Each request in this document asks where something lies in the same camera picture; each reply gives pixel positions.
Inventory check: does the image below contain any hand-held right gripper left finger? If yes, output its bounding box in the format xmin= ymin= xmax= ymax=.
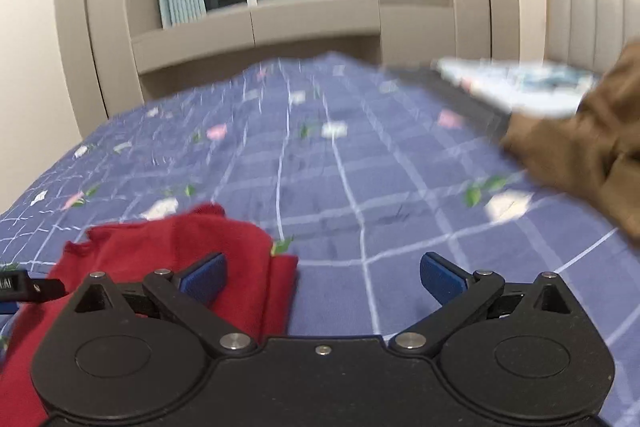
xmin=72 ymin=252 xmax=258 ymax=355

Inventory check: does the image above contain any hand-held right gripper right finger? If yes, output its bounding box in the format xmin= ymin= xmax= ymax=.
xmin=387 ymin=252 xmax=576 ymax=355

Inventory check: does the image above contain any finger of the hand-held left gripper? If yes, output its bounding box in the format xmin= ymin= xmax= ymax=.
xmin=0 ymin=271 xmax=67 ymax=314

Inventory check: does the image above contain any red garment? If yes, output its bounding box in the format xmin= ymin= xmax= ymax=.
xmin=0 ymin=203 xmax=300 ymax=427

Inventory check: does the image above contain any brown garment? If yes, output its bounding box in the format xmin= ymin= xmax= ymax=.
xmin=500 ymin=38 xmax=640 ymax=252

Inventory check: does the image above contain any blue plaid floral bedsheet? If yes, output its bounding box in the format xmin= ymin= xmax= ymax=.
xmin=0 ymin=52 xmax=640 ymax=427

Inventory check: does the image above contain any printed white pillow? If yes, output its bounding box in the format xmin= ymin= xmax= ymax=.
xmin=432 ymin=57 xmax=601 ymax=116

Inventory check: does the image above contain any beige window surround cabinet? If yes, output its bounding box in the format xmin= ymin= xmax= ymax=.
xmin=52 ymin=0 xmax=522 ymax=142

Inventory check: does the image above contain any grey padded headboard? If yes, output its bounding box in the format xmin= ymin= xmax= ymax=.
xmin=545 ymin=0 xmax=640 ymax=76

